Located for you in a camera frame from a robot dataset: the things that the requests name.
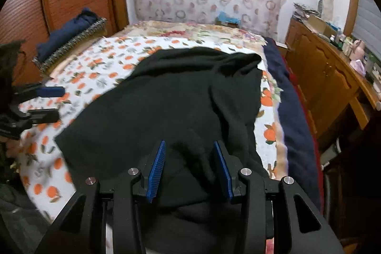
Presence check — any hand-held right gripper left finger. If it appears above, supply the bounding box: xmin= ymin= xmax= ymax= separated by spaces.
xmin=34 ymin=140 xmax=167 ymax=254

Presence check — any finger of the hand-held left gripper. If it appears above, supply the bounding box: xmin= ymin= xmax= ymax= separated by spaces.
xmin=9 ymin=108 xmax=60 ymax=131
xmin=12 ymin=83 xmax=66 ymax=103

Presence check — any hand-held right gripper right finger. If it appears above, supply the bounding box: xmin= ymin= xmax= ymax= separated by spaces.
xmin=213 ymin=140 xmax=346 ymax=254

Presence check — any black shirt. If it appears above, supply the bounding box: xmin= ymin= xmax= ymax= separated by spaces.
xmin=55 ymin=47 xmax=274 ymax=254

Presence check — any orange fruit print bed sheet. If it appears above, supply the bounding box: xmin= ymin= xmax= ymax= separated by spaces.
xmin=18 ymin=35 xmax=283 ymax=225

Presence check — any navy blue blanket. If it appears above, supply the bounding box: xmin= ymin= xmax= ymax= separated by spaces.
xmin=263 ymin=37 xmax=323 ymax=210

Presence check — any dark grey cloth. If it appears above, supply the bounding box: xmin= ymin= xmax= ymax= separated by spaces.
xmin=0 ymin=183 xmax=51 ymax=254

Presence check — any grey bin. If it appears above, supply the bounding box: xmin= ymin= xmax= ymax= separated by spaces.
xmin=321 ymin=135 xmax=346 ymax=165

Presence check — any floral blanket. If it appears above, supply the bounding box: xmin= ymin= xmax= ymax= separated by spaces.
xmin=125 ymin=20 xmax=268 ymax=55

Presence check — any wooden cabinet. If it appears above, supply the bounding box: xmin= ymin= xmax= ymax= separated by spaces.
xmin=284 ymin=17 xmax=381 ymax=129

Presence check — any blue and brown box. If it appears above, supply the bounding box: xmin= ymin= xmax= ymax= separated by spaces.
xmin=216 ymin=11 xmax=240 ymax=27

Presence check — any small pink item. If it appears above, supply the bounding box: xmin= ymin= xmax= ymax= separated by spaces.
xmin=350 ymin=59 xmax=366 ymax=76

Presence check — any cardboard box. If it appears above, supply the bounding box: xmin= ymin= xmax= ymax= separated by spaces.
xmin=306 ymin=14 xmax=338 ymax=37

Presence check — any cluster of small bottles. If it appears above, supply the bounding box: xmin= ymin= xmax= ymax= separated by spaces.
xmin=329 ymin=31 xmax=353 ymax=52

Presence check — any pile of patterned fabric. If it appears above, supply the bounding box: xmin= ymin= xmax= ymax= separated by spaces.
xmin=293 ymin=1 xmax=322 ymax=19

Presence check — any pink piggy figurine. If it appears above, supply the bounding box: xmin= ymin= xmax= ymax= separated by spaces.
xmin=350 ymin=39 xmax=366 ymax=64

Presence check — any grey window blind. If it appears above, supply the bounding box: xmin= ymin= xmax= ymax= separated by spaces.
xmin=353 ymin=0 xmax=381 ymax=43

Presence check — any folded ring pattern cloth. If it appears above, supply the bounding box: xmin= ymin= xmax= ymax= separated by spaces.
xmin=33 ymin=17 xmax=108 ymax=71

